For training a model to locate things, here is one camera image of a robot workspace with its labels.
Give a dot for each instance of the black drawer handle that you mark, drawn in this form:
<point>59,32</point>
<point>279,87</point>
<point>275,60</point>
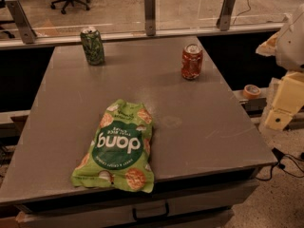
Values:
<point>146,212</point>

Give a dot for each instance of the orange tape roll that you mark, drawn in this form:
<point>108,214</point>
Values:
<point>251,92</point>

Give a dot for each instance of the left metal glass bracket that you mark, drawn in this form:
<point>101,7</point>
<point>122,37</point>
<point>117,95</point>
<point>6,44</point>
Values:
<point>21,21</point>

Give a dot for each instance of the metal glass bracket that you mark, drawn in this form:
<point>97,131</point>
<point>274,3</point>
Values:
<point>21,21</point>
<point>224,20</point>
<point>150,17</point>

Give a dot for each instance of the middle metal glass bracket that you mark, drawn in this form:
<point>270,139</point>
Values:
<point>150,17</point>

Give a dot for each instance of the right metal glass bracket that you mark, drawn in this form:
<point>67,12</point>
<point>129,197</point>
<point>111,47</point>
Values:
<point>224,20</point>

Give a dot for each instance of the glass barrier panel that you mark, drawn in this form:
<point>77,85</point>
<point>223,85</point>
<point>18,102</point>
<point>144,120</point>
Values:
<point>136,17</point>

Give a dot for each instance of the green soda can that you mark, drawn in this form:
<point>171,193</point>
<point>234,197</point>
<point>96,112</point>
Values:
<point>93,46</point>

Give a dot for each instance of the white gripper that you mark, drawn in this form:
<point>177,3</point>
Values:
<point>294,45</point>

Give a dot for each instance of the red coke can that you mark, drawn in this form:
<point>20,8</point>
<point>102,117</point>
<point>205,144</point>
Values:
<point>191,62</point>

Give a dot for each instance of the green dang chips bag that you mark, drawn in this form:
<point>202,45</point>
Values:
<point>118,156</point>

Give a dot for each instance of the grey table drawer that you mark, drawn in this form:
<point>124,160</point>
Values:
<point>210,207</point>

